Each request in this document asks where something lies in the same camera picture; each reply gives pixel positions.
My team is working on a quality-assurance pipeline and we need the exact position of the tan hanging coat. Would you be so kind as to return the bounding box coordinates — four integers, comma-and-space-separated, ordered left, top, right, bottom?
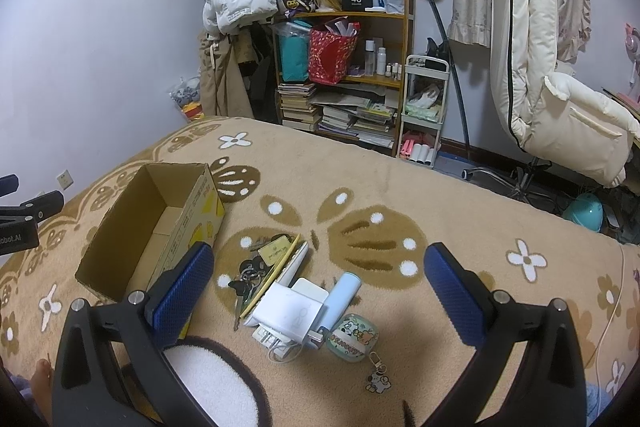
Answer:
198, 31, 254, 118

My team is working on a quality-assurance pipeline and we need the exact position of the white Audeo remote control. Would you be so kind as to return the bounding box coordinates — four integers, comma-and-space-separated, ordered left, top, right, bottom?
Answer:
276, 242, 309, 287

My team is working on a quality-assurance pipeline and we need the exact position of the red gift bag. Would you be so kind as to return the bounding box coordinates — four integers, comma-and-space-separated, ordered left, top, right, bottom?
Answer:
308, 17, 360, 86

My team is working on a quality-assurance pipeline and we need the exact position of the cream padded office chair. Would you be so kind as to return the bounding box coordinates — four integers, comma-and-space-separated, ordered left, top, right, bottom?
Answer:
489, 0, 639, 187

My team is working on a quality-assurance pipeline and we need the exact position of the white power bank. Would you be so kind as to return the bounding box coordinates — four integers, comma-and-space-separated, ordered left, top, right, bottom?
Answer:
291, 277, 329, 303

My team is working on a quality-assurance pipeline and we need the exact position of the teal storage bag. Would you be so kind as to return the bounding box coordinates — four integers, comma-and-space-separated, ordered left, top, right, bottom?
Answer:
272, 20, 311, 82

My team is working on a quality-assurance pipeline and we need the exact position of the white rolling cart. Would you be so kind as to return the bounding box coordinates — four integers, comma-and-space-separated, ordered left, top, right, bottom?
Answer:
396, 54, 450, 169

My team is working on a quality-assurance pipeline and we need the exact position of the teal round helmet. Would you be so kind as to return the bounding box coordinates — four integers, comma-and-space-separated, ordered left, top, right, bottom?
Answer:
562, 193, 604, 232

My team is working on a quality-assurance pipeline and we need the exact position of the round cartoon earphone case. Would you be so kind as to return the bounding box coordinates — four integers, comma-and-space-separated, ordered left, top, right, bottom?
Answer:
326, 313, 380, 363

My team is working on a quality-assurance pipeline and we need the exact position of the dog charm keychain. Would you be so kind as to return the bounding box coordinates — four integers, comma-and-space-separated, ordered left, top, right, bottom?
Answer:
366, 351, 392, 395

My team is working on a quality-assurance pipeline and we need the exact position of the colourful snack bag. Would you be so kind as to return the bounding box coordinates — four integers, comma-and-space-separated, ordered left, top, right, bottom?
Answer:
168, 77, 204, 121

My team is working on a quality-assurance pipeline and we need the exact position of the light blue cylinder device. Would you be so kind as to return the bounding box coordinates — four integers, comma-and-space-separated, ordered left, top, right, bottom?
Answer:
314, 272, 361, 333

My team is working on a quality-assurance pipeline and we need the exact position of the wall socket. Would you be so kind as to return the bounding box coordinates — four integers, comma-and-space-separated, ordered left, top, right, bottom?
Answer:
56, 169, 74, 191

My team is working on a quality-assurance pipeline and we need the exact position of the white square power adapter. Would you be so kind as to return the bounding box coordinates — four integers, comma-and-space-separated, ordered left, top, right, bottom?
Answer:
244, 282, 322, 345

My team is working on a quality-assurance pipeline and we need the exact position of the white charging cable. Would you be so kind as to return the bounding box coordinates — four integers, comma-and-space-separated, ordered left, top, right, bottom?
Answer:
267, 339, 307, 364

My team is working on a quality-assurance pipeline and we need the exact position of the wooden bookshelf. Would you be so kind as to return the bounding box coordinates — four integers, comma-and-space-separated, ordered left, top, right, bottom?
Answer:
272, 0, 413, 156

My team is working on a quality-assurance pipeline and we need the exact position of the black key bunch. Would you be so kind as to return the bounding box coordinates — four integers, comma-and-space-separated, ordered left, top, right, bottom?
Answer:
228, 255, 269, 332

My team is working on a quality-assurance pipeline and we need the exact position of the cardboard box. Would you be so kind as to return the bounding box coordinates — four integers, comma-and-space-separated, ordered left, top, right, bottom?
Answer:
74, 161, 227, 341

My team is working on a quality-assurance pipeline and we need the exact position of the yellow green card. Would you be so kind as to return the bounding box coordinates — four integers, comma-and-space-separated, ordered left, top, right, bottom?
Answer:
258, 235, 291, 267

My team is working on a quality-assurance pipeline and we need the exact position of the stack of books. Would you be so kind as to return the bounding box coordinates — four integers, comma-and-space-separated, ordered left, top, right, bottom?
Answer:
277, 82, 321, 132

